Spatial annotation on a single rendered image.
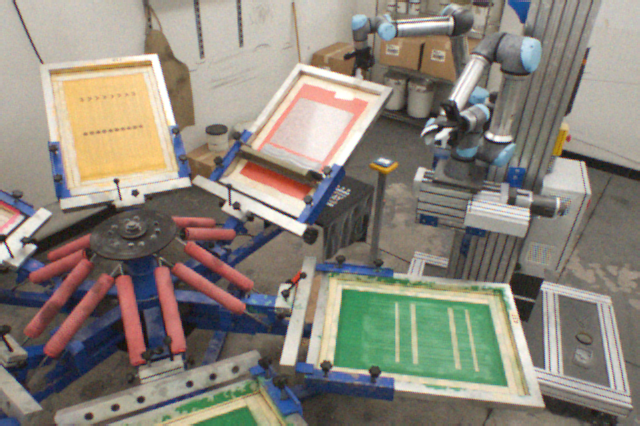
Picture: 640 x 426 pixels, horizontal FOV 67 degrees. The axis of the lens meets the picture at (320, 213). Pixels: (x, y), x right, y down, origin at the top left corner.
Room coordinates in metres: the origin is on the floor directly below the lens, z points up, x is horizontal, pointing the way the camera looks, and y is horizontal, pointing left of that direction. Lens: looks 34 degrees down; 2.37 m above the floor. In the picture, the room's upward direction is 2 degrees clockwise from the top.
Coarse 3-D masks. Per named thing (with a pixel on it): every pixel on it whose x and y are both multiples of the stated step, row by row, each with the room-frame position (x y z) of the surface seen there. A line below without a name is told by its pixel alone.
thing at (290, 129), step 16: (304, 96) 2.43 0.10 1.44; (320, 96) 2.40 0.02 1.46; (288, 112) 2.36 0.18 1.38; (304, 112) 2.33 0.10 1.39; (320, 112) 2.30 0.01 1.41; (272, 128) 2.30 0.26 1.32; (288, 128) 2.27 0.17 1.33; (304, 128) 2.24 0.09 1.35; (272, 144) 2.20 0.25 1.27; (288, 144) 2.17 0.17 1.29; (256, 176) 2.05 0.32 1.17; (272, 176) 2.03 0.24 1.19
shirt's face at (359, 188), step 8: (344, 176) 2.46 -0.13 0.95; (344, 184) 2.37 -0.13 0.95; (352, 184) 2.37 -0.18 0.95; (360, 184) 2.38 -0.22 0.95; (368, 184) 2.38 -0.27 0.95; (352, 192) 2.29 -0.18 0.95; (360, 192) 2.29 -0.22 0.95; (344, 200) 2.20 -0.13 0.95; (352, 200) 2.21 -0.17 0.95; (328, 208) 2.12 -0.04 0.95; (336, 208) 2.12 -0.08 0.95; (344, 208) 2.13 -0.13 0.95; (320, 216) 2.05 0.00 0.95; (328, 216) 2.05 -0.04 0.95
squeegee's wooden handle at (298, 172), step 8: (248, 152) 2.07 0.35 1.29; (256, 152) 2.06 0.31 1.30; (256, 160) 2.09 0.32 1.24; (264, 160) 2.02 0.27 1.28; (272, 160) 1.99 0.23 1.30; (280, 160) 1.98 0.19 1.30; (280, 168) 1.97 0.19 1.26; (288, 168) 1.93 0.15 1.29; (296, 168) 1.91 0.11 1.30; (296, 176) 1.93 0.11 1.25; (304, 176) 1.88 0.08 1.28
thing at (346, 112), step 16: (336, 112) 2.27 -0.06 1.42; (352, 112) 2.24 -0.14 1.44; (320, 128) 2.21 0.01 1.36; (336, 128) 2.18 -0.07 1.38; (304, 144) 2.15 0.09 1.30; (320, 144) 2.12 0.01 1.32; (336, 144) 2.10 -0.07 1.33; (320, 160) 2.04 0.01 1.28; (288, 192) 1.92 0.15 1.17; (304, 192) 1.90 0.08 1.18
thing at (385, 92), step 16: (304, 64) 2.59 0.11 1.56; (288, 80) 2.52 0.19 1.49; (336, 80) 2.43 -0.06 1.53; (352, 80) 2.39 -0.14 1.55; (384, 96) 2.24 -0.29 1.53; (272, 112) 2.38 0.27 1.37; (256, 128) 2.28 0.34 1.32; (368, 128) 2.11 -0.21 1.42; (352, 144) 2.03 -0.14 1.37; (224, 176) 2.06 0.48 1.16; (240, 192) 1.97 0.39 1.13; (256, 192) 1.93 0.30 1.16; (288, 208) 1.81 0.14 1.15
